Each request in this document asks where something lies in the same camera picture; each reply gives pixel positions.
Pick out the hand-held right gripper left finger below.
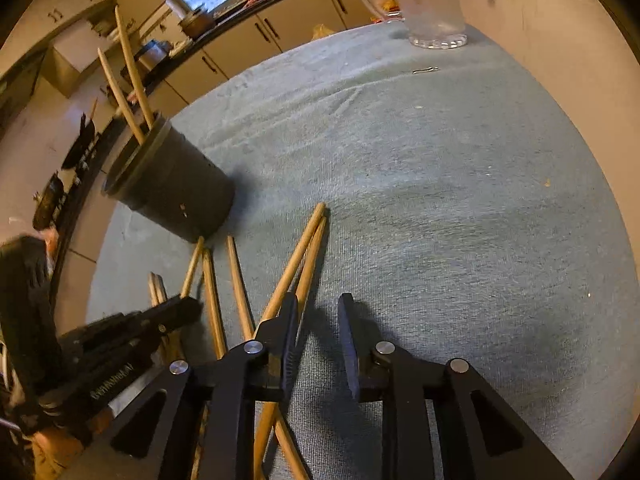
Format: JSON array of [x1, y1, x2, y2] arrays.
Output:
[[60, 292, 301, 480]]

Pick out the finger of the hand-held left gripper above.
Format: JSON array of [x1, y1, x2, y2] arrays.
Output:
[[59, 296, 203, 361]]

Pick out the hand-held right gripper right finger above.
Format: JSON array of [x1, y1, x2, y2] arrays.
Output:
[[337, 293, 576, 480]]

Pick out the dark grey chopstick holder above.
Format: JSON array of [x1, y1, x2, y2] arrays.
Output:
[[101, 112, 236, 243]]

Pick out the black wok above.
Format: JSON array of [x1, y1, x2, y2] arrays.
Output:
[[32, 172, 66, 231], [61, 114, 99, 171]]

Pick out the blue table cloth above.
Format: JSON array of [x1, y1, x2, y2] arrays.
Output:
[[86, 20, 626, 480]]

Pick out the range hood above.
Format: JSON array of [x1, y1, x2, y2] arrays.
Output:
[[0, 35, 101, 126]]

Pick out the grey countertop container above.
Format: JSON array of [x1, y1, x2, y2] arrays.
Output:
[[135, 40, 171, 72]]

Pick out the brown cooking pot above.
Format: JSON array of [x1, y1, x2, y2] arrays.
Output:
[[179, 7, 216, 39]]

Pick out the black kitchen countertop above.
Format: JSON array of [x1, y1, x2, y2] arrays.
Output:
[[47, 0, 361, 291]]

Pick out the cream kitchen cabinets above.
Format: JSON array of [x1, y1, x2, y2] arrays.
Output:
[[65, 0, 381, 311]]

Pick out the clear glass pitcher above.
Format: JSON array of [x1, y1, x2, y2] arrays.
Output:
[[350, 0, 468, 50]]

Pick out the cream wall cabinets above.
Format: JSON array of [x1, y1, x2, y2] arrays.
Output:
[[0, 0, 121, 61]]

